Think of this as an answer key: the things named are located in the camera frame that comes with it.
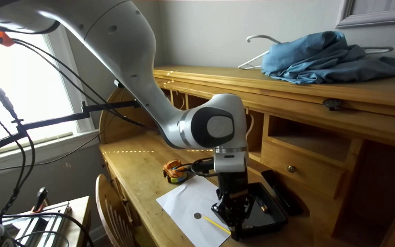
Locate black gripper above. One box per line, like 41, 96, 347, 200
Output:
211, 172, 254, 240

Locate yellow pencil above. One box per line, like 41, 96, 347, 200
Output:
203, 215, 231, 235

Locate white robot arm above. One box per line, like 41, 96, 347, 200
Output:
0, 0, 250, 239

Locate dark coin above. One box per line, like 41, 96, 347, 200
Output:
194, 213, 202, 220

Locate black plastic tray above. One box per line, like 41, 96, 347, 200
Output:
242, 183, 287, 239

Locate white paper sheet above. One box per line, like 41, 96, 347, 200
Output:
157, 176, 231, 247

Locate orange toy car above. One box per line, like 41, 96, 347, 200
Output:
162, 161, 192, 184

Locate wooden chair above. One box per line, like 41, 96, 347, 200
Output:
95, 174, 137, 247

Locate wooden roll-top desk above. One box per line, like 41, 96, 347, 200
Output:
98, 65, 395, 247

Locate blue cloth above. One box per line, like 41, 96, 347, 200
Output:
261, 32, 395, 85

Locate black tripod boom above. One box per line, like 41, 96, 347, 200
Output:
0, 100, 140, 148

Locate grey aluminium rails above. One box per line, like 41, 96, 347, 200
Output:
3, 206, 70, 247

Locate white clothes hanger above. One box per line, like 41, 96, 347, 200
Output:
237, 34, 394, 70

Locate black cable bundle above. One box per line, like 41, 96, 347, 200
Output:
0, 38, 162, 247

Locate picture frame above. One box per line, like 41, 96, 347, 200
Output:
336, 0, 395, 29

